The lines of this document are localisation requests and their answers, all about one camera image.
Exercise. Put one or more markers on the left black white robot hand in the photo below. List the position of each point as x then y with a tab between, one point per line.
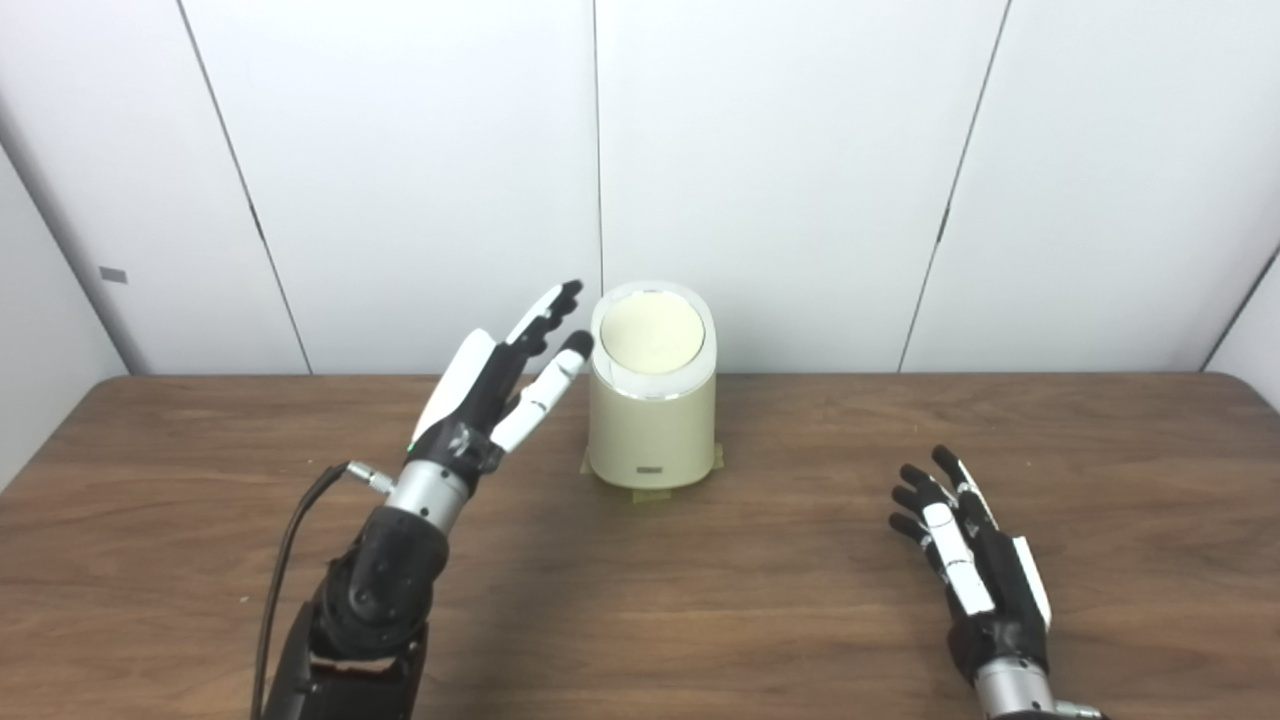
490	390

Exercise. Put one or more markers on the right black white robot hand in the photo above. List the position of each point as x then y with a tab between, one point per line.
975	570

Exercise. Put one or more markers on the cream-colored bin body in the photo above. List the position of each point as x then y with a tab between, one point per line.
652	430

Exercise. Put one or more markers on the cream round bin lid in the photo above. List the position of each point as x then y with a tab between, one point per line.
652	335

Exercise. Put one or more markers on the small grey wall sticker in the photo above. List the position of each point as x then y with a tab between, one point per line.
113	274

